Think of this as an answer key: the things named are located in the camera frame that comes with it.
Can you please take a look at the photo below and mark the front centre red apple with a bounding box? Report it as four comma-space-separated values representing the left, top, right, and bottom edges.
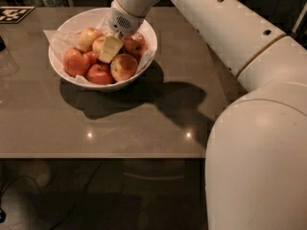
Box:
85, 63, 114, 85

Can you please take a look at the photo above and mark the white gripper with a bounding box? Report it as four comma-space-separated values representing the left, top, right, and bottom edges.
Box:
99, 7, 144, 63

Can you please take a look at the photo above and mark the top left yellowish apple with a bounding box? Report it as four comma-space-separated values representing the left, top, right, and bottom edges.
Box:
78, 28, 103, 52

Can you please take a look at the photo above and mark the top right red apple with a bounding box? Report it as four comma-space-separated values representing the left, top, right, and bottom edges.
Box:
123, 33, 148, 61

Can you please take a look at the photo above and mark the white bowl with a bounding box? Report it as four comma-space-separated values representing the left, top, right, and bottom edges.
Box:
47, 7, 159, 92

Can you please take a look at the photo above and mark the small middle red apple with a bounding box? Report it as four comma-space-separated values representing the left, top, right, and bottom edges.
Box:
85, 51, 98, 65

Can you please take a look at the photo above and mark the white paper liner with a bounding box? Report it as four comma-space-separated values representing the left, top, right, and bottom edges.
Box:
43, 9, 156, 86

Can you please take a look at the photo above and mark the black white fiducial marker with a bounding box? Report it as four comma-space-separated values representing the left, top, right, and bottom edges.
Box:
0, 6, 35, 24

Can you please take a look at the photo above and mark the black object at left edge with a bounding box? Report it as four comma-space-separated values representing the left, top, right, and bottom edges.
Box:
0, 35, 6, 52

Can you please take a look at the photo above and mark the yellow-red apple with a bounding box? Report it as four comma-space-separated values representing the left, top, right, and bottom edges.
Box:
92, 35, 105, 58
110, 54, 138, 81

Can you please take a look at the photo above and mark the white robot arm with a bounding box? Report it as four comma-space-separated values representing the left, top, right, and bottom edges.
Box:
108, 0, 307, 230

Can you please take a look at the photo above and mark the left red apple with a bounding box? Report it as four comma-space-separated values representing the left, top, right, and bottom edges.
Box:
62, 48, 90, 77

